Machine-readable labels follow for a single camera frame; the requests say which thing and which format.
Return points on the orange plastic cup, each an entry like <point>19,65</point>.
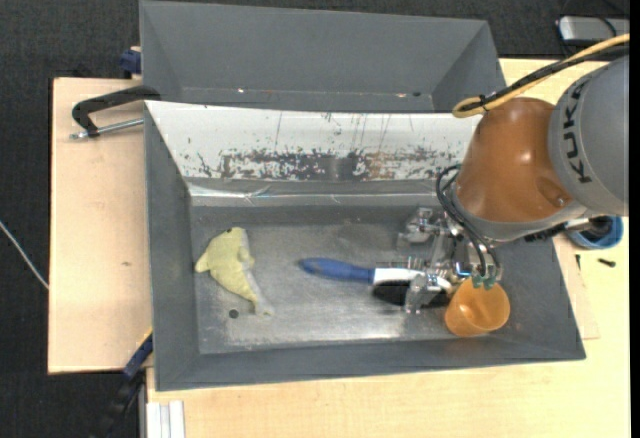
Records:
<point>477,311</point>

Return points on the grey metal bin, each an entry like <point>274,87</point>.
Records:
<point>325,236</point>

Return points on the small black screw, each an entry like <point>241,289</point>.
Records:
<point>607,263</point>

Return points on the blue tape roll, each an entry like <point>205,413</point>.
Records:
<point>618,233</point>

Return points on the blue and white brush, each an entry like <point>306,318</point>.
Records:
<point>335,270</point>

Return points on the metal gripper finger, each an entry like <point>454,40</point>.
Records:
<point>417,291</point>
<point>420,228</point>

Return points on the yellow-green plush dolphin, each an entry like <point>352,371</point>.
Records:
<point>230,261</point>

